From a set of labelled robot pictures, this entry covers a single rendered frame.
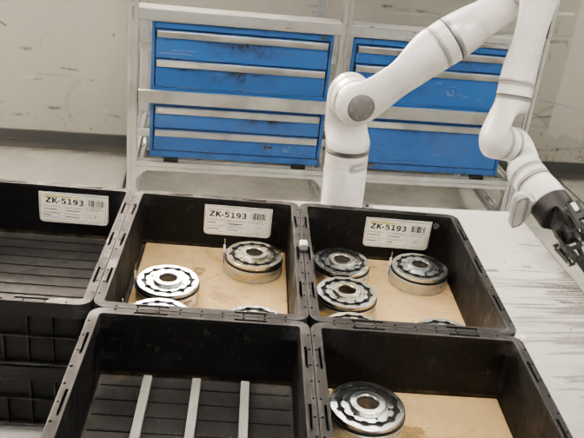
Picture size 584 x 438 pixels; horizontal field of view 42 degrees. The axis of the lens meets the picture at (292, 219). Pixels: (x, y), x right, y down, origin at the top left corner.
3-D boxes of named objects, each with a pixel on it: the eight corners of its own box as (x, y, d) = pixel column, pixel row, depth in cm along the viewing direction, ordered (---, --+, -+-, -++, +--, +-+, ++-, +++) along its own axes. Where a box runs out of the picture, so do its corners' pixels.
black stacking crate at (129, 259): (136, 247, 144) (136, 192, 140) (291, 259, 147) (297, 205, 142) (93, 376, 109) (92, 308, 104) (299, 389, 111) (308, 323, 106)
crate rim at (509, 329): (297, 214, 143) (299, 202, 142) (454, 226, 145) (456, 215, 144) (308, 335, 107) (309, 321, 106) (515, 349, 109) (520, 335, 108)
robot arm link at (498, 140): (469, 154, 154) (483, 86, 152) (499, 159, 159) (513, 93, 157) (495, 159, 148) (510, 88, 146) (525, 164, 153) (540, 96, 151)
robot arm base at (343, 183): (315, 211, 172) (321, 142, 164) (354, 209, 174) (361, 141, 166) (324, 231, 164) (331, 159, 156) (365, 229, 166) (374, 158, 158)
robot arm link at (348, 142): (327, 69, 156) (320, 146, 165) (339, 84, 148) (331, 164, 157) (369, 69, 158) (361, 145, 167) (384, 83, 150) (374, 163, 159)
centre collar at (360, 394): (346, 393, 103) (347, 389, 103) (381, 394, 104) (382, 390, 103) (351, 417, 99) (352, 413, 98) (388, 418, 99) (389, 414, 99)
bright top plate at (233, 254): (231, 240, 141) (231, 237, 141) (284, 248, 140) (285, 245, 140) (221, 266, 132) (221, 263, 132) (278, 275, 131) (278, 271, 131)
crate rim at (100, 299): (136, 201, 141) (136, 189, 139) (297, 214, 143) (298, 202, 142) (91, 320, 105) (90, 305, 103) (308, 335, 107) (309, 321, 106)
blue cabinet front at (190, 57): (149, 155, 320) (152, 20, 296) (318, 164, 329) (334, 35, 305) (149, 157, 317) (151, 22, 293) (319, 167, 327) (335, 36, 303)
